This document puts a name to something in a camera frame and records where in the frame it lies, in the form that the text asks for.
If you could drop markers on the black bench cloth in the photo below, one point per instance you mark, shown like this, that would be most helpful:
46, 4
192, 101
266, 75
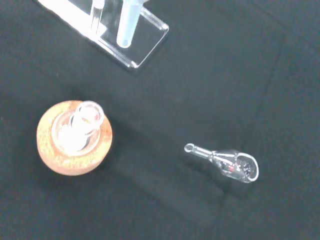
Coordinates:
175, 112

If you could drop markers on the clear acrylic funnel stand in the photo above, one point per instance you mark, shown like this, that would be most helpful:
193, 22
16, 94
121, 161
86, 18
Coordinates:
147, 40

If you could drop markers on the round-bottom glass flask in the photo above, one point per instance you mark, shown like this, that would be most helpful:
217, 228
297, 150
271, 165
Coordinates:
80, 128

